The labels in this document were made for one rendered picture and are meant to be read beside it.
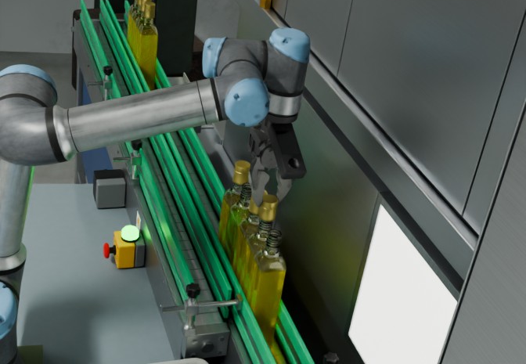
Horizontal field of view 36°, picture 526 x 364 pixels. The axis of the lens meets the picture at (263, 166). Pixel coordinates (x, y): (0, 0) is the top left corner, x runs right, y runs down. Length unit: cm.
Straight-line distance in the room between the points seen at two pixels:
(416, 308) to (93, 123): 61
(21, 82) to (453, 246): 78
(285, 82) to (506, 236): 97
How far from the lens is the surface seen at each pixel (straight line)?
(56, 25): 510
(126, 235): 207
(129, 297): 203
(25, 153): 139
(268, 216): 164
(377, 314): 152
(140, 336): 192
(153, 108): 135
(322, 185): 168
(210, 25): 518
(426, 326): 137
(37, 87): 149
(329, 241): 167
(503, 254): 57
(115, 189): 229
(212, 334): 175
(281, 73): 148
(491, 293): 59
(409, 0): 142
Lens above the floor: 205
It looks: 30 degrees down
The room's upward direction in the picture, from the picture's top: 9 degrees clockwise
